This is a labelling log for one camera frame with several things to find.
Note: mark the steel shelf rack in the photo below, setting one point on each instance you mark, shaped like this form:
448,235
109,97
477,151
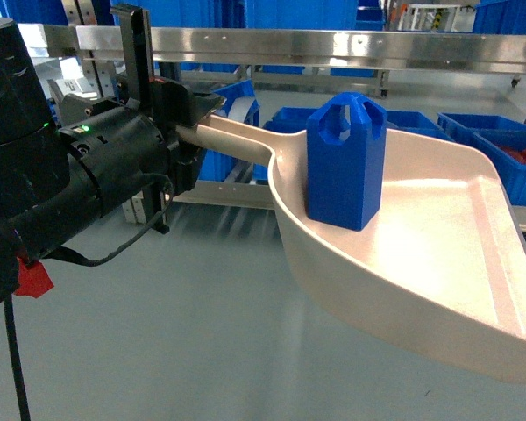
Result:
289,48

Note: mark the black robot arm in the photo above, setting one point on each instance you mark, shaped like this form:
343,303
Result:
56,180

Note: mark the blue crate front right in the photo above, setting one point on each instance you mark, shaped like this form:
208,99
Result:
501,139

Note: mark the beige plastic dustpan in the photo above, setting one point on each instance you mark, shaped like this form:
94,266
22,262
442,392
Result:
439,271

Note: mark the blue plastic part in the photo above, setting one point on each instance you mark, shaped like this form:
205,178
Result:
346,142

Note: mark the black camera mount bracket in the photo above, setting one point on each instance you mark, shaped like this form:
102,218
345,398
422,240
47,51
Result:
135,31

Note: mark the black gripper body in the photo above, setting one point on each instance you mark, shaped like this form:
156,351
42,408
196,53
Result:
123,148

